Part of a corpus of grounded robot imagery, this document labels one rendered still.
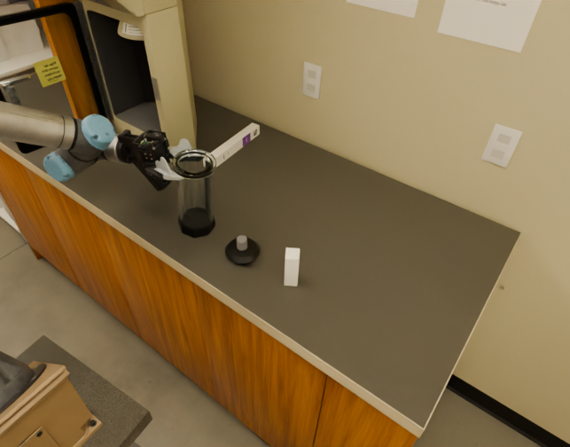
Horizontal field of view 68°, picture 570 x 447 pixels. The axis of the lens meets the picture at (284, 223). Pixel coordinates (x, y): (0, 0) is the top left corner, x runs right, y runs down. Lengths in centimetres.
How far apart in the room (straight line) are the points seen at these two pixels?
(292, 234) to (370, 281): 26
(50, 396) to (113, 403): 20
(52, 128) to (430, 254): 97
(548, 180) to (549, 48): 34
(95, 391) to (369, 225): 81
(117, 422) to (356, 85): 112
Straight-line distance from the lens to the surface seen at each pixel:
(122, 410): 96
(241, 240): 109
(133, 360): 213
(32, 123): 104
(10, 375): 86
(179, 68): 140
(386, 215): 131
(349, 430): 122
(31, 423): 82
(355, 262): 115
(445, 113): 134
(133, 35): 142
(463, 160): 138
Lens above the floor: 178
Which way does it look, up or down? 43 degrees down
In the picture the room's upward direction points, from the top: 2 degrees clockwise
